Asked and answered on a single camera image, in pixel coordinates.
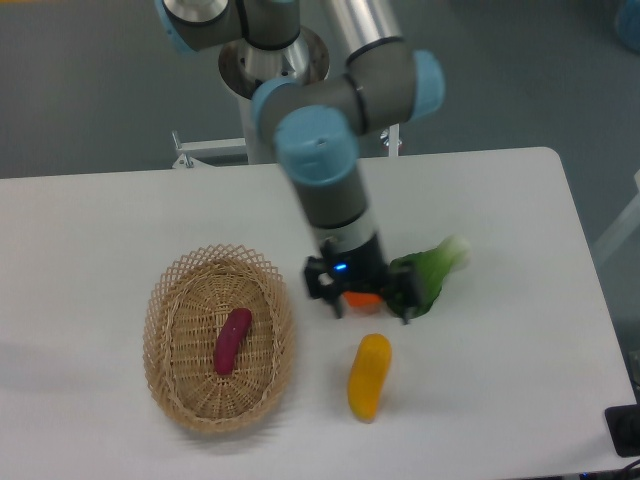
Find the white furniture leg right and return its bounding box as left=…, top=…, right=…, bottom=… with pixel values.
left=591, top=172, right=639, bottom=268

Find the green bok choy toy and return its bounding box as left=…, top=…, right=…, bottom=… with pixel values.
left=386, top=235, right=471, bottom=323

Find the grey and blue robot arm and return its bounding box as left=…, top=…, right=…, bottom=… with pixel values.
left=156, top=1, right=445, bottom=321

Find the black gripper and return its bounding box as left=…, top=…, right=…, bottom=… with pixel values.
left=303, top=233, right=418, bottom=325

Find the purple sweet potato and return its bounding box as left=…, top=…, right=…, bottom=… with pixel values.
left=213, top=308, right=253, bottom=375

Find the woven wicker basket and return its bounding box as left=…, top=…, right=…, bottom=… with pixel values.
left=143, top=245, right=295, bottom=435

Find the orange toy pepper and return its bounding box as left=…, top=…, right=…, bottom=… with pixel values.
left=343, top=291, right=383, bottom=308

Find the blue object top right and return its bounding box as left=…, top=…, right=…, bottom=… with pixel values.
left=615, top=0, right=640, bottom=53

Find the white bracket with bolt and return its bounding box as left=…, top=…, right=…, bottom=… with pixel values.
left=379, top=124, right=403, bottom=157

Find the black device at table edge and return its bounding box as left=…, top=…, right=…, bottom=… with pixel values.
left=604, top=404, right=639, bottom=458

